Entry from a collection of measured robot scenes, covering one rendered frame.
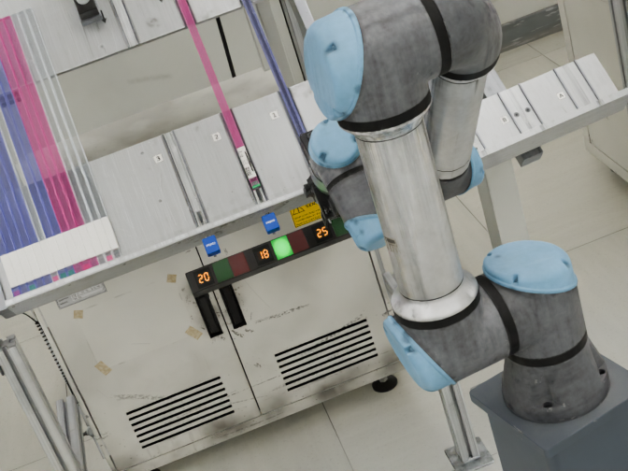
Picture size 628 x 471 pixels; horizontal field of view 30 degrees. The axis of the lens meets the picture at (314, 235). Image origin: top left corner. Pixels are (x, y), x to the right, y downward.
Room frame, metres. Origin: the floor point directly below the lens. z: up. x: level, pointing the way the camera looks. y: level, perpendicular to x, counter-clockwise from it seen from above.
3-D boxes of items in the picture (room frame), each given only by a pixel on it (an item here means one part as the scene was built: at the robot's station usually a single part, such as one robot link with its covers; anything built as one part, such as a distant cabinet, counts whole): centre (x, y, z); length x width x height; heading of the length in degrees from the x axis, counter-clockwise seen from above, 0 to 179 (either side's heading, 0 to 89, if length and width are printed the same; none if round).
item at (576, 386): (1.33, -0.26, 0.60); 0.15 x 0.15 x 0.10
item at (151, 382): (2.45, 0.27, 0.31); 0.70 x 0.65 x 0.62; 96
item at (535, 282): (1.32, -0.25, 0.72); 0.13 x 0.12 x 0.14; 102
